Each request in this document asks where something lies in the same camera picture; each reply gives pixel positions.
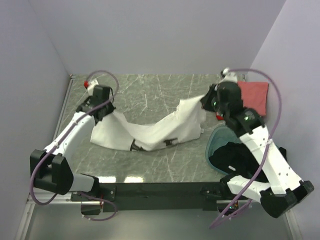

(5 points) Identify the white printed t-shirt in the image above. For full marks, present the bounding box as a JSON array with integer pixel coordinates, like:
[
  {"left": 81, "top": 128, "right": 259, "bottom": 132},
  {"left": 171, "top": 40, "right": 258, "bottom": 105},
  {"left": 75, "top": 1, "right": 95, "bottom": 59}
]
[{"left": 90, "top": 94, "right": 206, "bottom": 152}]

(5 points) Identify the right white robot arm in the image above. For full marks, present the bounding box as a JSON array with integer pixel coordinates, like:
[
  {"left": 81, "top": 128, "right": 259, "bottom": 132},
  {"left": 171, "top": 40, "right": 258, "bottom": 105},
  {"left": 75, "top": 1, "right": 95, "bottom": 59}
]
[{"left": 200, "top": 81, "right": 315, "bottom": 218}]

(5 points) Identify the teal plastic basket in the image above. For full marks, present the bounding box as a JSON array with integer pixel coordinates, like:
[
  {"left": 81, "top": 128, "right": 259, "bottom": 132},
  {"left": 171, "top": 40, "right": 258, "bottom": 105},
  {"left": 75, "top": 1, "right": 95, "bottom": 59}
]
[{"left": 205, "top": 125, "right": 243, "bottom": 175}]

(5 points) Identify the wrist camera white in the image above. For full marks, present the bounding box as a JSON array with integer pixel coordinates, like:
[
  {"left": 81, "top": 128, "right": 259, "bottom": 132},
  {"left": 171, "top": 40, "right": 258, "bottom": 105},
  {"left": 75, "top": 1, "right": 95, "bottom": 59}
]
[
  {"left": 83, "top": 78, "right": 99, "bottom": 93},
  {"left": 219, "top": 67, "right": 238, "bottom": 83}
]

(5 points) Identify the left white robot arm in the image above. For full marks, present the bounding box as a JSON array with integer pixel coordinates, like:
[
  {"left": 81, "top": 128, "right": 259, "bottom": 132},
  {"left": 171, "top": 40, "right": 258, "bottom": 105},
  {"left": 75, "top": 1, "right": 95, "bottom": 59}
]
[{"left": 30, "top": 85, "right": 115, "bottom": 201}]

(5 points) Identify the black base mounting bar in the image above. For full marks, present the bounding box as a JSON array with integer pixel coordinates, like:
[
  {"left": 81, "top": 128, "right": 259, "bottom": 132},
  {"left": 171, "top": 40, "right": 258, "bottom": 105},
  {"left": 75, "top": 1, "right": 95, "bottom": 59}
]
[{"left": 70, "top": 181, "right": 241, "bottom": 217}]

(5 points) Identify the folded pink t-shirt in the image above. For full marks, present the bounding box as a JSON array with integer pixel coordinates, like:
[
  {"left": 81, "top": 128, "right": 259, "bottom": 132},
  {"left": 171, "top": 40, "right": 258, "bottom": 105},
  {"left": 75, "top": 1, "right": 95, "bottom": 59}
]
[{"left": 237, "top": 81, "right": 269, "bottom": 117}]

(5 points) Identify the folded red t-shirt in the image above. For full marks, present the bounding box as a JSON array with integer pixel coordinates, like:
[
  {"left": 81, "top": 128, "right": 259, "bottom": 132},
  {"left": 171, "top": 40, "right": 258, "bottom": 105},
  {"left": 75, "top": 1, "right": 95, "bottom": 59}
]
[{"left": 215, "top": 112, "right": 224, "bottom": 121}]

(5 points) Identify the black t-shirt in basket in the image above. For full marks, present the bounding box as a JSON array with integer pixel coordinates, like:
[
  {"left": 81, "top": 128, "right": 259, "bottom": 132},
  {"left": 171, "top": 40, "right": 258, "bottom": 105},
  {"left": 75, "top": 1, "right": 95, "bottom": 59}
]
[{"left": 209, "top": 142, "right": 286, "bottom": 183}]

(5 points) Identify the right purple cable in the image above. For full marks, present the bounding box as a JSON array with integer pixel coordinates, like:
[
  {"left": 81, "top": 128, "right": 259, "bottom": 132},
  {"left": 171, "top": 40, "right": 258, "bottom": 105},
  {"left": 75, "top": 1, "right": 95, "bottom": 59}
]
[{"left": 208, "top": 68, "right": 283, "bottom": 230}]

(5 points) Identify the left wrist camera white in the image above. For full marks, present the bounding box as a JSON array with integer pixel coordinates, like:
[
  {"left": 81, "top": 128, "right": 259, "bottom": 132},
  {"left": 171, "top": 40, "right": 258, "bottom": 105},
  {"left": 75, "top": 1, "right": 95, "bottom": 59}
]
[{"left": 83, "top": 78, "right": 99, "bottom": 93}]

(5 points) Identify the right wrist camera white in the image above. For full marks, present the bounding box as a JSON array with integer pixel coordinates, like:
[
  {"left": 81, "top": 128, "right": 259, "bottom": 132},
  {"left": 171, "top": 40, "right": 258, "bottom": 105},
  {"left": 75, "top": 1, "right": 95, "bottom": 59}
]
[{"left": 219, "top": 67, "right": 238, "bottom": 83}]

